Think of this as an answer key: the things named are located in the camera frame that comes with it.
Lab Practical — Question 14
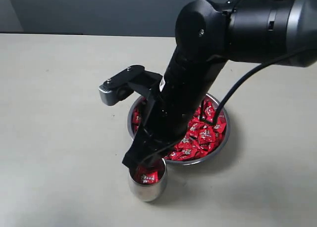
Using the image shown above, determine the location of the steel bowl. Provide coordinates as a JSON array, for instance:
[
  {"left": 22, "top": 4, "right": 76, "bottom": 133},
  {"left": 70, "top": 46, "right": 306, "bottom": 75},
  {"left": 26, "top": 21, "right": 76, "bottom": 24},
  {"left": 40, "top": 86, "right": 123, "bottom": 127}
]
[{"left": 127, "top": 92, "right": 231, "bottom": 166}]

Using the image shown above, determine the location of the stainless steel cup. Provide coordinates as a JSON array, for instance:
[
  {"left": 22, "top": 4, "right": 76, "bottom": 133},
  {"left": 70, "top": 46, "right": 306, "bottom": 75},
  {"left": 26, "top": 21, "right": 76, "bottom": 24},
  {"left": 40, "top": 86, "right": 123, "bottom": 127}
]
[{"left": 128, "top": 159, "right": 168, "bottom": 202}]

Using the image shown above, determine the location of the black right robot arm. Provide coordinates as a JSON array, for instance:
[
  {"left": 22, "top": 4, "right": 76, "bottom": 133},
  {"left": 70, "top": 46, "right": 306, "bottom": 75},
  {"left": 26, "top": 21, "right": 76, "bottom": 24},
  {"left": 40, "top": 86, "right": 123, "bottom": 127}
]
[{"left": 122, "top": 0, "right": 317, "bottom": 169}]

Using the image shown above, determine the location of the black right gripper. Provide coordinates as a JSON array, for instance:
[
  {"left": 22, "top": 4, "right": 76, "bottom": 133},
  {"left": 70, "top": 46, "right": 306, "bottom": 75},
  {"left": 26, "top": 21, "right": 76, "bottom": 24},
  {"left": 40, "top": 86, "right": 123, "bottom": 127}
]
[{"left": 122, "top": 76, "right": 215, "bottom": 169}]

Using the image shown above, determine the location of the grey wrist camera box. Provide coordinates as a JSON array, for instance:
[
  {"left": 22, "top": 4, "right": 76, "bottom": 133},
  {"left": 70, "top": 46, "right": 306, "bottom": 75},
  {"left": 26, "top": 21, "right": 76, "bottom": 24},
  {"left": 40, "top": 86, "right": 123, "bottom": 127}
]
[{"left": 99, "top": 65, "right": 145, "bottom": 106}]

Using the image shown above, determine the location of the pile of red wrapped candies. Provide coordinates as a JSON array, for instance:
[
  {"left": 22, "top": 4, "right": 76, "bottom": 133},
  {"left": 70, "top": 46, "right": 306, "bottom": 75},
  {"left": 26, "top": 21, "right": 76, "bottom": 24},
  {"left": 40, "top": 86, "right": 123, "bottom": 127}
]
[{"left": 132, "top": 98, "right": 227, "bottom": 161}]

